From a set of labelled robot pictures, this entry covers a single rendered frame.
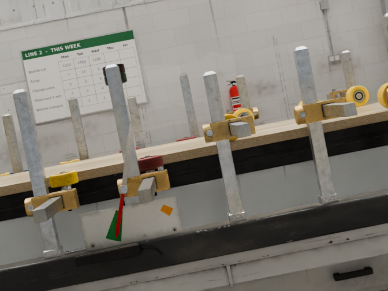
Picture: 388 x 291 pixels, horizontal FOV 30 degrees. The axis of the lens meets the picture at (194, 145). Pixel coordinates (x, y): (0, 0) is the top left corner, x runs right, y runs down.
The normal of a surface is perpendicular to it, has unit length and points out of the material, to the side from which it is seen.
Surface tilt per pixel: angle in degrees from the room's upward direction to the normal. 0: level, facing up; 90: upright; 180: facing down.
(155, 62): 90
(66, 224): 90
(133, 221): 90
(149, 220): 90
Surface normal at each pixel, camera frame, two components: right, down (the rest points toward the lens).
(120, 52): 0.02, 0.05
